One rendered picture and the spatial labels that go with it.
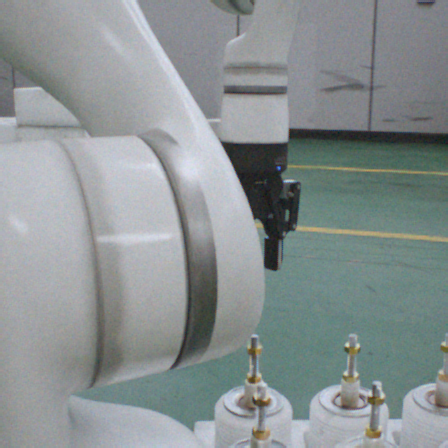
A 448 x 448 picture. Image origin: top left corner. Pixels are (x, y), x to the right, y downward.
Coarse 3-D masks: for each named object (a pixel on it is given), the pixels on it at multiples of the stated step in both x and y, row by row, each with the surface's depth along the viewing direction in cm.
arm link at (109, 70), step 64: (0, 0) 29; (64, 0) 28; (128, 0) 28; (64, 64) 29; (128, 64) 26; (128, 128) 27; (192, 128) 24; (192, 192) 21; (192, 256) 21; (256, 256) 22; (192, 320) 21; (256, 320) 23
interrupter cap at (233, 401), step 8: (232, 392) 80; (240, 392) 80; (272, 392) 80; (224, 400) 78; (232, 400) 78; (240, 400) 79; (272, 400) 78; (280, 400) 78; (232, 408) 76; (240, 408) 76; (248, 408) 77; (272, 408) 76; (280, 408) 76; (240, 416) 75; (248, 416) 74
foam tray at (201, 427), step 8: (200, 424) 86; (208, 424) 86; (296, 424) 86; (304, 424) 86; (392, 424) 86; (400, 424) 86; (200, 432) 84; (208, 432) 84; (296, 432) 84; (304, 432) 85; (392, 432) 85; (400, 432) 85; (200, 440) 83; (208, 440) 82; (296, 440) 82; (304, 440) 85; (392, 440) 82
